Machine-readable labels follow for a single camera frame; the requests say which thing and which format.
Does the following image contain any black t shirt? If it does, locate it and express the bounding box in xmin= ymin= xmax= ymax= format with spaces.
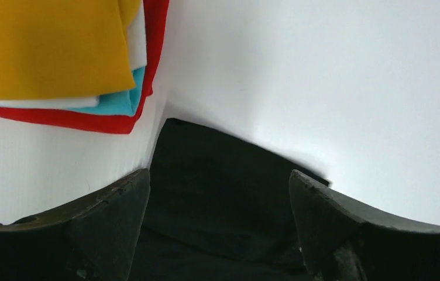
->
xmin=129 ymin=118 xmax=311 ymax=281

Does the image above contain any teal folded t shirt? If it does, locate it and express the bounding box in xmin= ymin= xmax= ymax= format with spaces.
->
xmin=68 ymin=66 xmax=146 ymax=116

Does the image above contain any white folded t shirt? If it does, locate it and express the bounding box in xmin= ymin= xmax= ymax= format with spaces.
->
xmin=0 ymin=0 xmax=148 ymax=110

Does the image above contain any red folded t shirt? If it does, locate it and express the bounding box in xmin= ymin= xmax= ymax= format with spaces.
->
xmin=0 ymin=1 xmax=169 ymax=134

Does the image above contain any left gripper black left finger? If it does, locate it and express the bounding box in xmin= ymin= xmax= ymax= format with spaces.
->
xmin=0 ymin=169 xmax=150 ymax=280

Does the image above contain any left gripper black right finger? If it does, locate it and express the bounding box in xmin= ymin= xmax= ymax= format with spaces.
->
xmin=289 ymin=170 xmax=440 ymax=280

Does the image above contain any orange folded t shirt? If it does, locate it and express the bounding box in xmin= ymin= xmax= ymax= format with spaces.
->
xmin=0 ymin=0 xmax=143 ymax=102

